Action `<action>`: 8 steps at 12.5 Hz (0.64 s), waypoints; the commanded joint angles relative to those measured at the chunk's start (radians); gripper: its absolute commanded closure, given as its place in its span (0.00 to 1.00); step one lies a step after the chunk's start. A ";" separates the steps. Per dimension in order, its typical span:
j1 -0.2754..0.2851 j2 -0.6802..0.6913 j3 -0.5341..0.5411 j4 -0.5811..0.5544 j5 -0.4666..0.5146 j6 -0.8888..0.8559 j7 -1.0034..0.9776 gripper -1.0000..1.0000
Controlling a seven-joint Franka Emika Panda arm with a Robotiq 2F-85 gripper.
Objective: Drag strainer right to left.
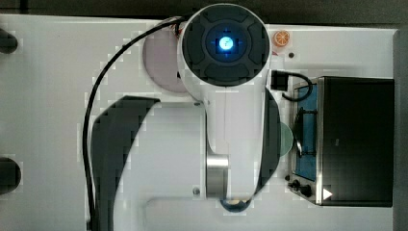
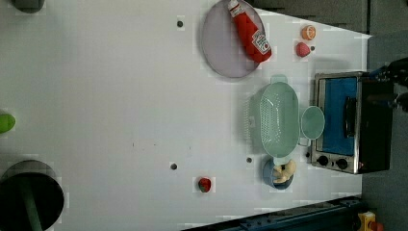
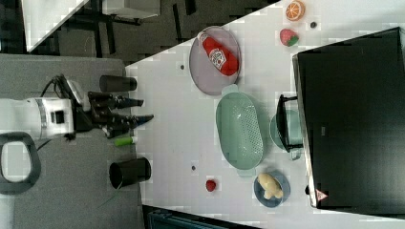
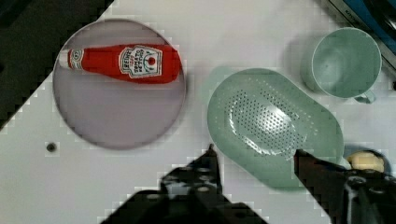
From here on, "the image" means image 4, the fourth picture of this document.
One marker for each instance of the red ketchup bottle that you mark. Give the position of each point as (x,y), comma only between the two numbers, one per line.
(137,63)

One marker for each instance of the green plastic strainer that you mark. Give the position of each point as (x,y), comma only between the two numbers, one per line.
(259,118)

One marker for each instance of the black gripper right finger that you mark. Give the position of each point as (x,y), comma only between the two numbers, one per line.
(348,196)

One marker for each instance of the grey round plate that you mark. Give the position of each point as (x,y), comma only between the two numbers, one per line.
(112,113)

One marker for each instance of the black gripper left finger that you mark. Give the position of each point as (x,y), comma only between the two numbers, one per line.
(191,194)

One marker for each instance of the green plastic mug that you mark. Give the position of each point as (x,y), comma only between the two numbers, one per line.
(344,64)

